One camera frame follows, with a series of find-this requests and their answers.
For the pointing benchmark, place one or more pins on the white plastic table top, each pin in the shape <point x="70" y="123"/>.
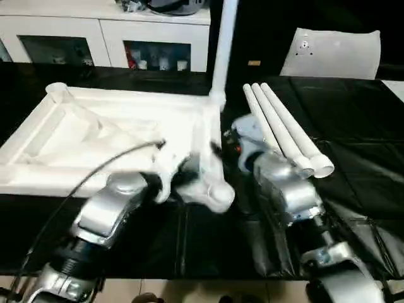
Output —
<point x="107" y="139"/>

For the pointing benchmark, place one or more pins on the white plastic table leg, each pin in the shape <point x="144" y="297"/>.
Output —
<point x="297" y="126"/>
<point x="265" y="123"/>
<point x="222" y="44"/>
<point x="281" y="123"/>

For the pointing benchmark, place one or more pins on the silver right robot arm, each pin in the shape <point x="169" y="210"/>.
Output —
<point x="297" y="196"/>

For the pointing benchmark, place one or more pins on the small yellow label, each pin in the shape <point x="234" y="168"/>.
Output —
<point x="254" y="63"/>

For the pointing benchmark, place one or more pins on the small bottles on shelf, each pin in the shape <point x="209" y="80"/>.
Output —
<point x="158" y="60"/>

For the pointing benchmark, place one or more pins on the black work mat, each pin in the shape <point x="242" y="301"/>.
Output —
<point x="353" y="158"/>

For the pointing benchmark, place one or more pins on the black cabinet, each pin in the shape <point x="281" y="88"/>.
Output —
<point x="265" y="28"/>

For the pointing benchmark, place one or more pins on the white plastic bag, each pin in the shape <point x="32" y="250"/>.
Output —
<point x="331" y="53"/>

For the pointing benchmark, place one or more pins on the white flat sheet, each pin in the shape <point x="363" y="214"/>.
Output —
<point x="394" y="89"/>

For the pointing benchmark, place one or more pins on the white cabinet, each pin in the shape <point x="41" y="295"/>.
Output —
<point x="76" y="28"/>

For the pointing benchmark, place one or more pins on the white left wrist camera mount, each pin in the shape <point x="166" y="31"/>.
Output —
<point x="165" y="170"/>

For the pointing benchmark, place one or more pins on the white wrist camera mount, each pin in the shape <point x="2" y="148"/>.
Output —
<point x="247" y="142"/>
<point x="165" y="170"/>

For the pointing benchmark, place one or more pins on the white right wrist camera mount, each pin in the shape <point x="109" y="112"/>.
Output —
<point x="247" y="142"/>

